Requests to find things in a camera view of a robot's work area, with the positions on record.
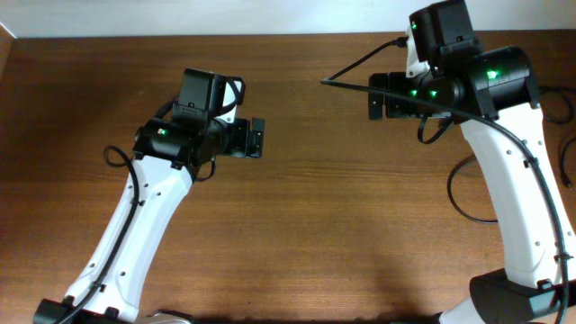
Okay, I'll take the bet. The camera black cable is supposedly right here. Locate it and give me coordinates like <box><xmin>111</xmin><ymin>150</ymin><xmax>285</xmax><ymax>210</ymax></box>
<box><xmin>53</xmin><ymin>76</ymin><xmax>247</xmax><ymax>324</ymax></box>
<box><xmin>319</xmin><ymin>36</ymin><xmax>571</xmax><ymax>324</ymax></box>

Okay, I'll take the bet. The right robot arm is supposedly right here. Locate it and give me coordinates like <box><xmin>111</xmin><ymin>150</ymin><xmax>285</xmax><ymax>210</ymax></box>
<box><xmin>370</xmin><ymin>1</ymin><xmax>575</xmax><ymax>323</ymax></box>

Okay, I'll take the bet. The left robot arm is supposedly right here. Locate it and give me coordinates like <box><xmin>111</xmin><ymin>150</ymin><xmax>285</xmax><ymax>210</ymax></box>
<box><xmin>33</xmin><ymin>68</ymin><xmax>265</xmax><ymax>323</ymax></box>

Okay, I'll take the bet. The right camera black cable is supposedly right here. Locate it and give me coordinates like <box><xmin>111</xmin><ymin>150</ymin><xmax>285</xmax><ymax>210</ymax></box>
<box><xmin>319</xmin><ymin>36</ymin><xmax>571</xmax><ymax>324</ymax></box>

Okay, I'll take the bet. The left camera black cable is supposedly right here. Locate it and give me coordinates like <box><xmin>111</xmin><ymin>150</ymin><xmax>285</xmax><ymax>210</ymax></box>
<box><xmin>53</xmin><ymin>76</ymin><xmax>247</xmax><ymax>324</ymax></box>

